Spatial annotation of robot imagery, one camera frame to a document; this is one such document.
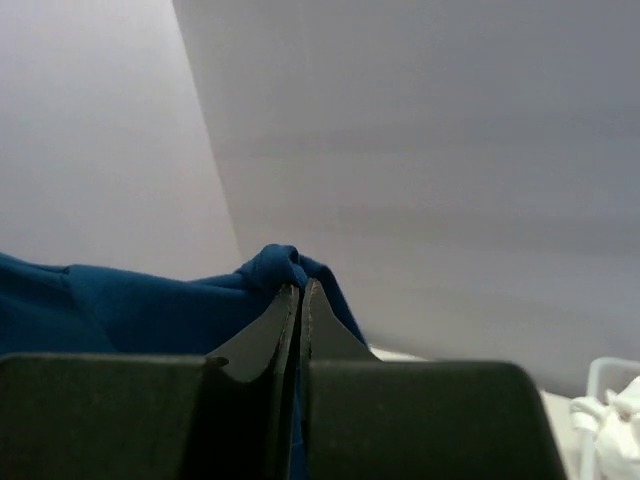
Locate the blue t shirt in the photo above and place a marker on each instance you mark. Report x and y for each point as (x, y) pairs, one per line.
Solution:
(82, 309)

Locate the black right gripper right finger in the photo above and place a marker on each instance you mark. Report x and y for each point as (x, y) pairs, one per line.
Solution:
(365, 418)

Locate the white printed t shirt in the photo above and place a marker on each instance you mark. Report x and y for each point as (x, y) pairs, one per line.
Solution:
(611, 433)

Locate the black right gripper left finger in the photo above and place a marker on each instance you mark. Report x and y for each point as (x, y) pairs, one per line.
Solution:
(224, 415)

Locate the white plastic basket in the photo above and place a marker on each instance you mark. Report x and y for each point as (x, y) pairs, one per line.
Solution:
(604, 373)

